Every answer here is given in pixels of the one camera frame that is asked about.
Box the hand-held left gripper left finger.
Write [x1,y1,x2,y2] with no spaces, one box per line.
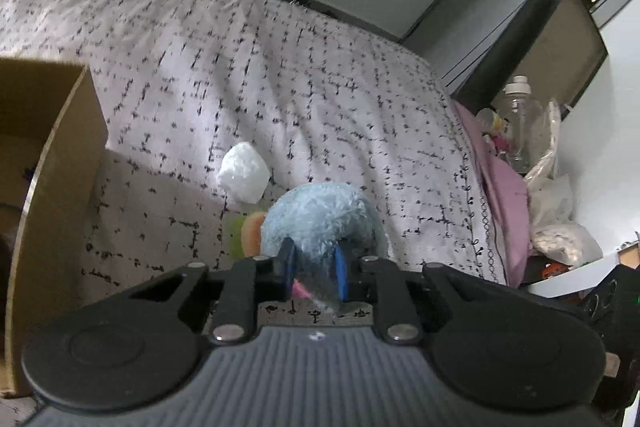
[117,238,297,345]

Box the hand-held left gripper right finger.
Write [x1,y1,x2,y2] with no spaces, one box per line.
[334,243,506,345]

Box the fluffy light blue plush toy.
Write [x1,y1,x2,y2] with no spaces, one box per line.
[260,183,390,314]

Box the brown cardboard box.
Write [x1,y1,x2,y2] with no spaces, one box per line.
[0,57,108,398]

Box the orange green burger plush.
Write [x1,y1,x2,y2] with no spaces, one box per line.
[225,212,266,258]

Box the white side table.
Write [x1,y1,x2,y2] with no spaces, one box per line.
[520,232,640,303]

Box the crumpled white plastic bag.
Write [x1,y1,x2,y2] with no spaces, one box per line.
[522,99,603,268]

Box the white black printed blanket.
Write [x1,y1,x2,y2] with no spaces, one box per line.
[0,0,508,323]

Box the small colourful toy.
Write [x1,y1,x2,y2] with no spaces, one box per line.
[475,107,511,152]

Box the large clear plastic bottle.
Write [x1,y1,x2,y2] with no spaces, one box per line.
[500,76,546,172]

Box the dark panel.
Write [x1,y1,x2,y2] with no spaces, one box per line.
[450,0,551,102]

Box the brown wooden board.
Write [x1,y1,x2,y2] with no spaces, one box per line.
[515,0,608,108]

